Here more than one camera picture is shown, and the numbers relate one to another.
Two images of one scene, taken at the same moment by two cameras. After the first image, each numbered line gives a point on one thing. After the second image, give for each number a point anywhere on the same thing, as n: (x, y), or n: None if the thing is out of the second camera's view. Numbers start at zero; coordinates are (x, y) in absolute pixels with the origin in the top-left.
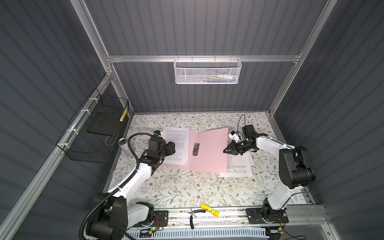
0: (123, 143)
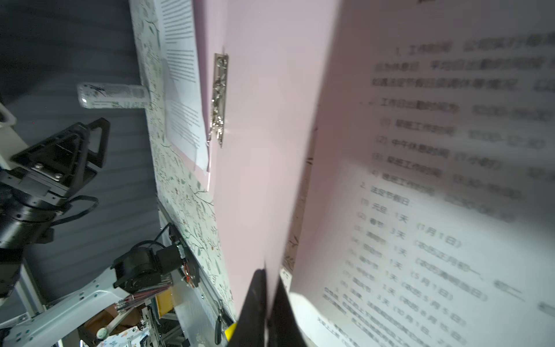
0: (95, 95)
